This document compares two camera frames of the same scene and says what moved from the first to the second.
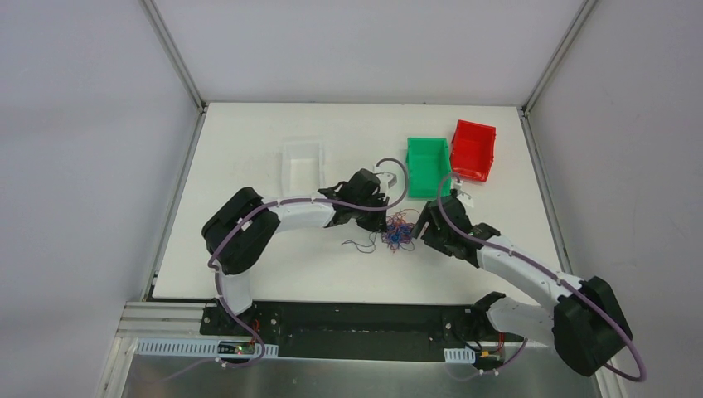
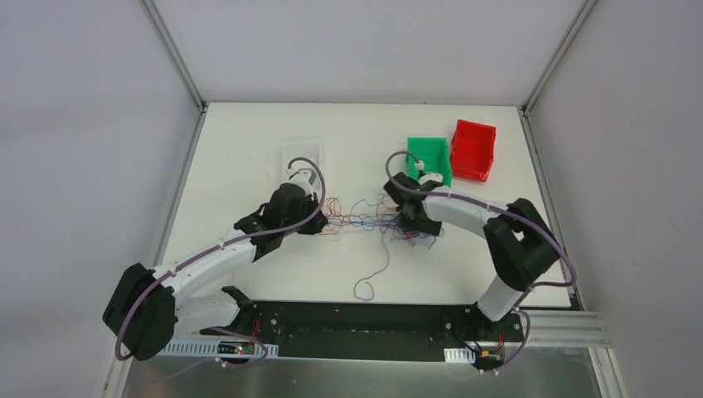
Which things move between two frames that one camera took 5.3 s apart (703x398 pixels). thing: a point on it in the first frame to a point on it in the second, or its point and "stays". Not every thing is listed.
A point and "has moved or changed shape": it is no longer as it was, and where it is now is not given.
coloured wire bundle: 395,234 has moved or changed shape
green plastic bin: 428,162 stays
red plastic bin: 472,149 stays
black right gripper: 429,229 to 409,214
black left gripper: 376,214 to 310,218
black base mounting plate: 360,332 stays
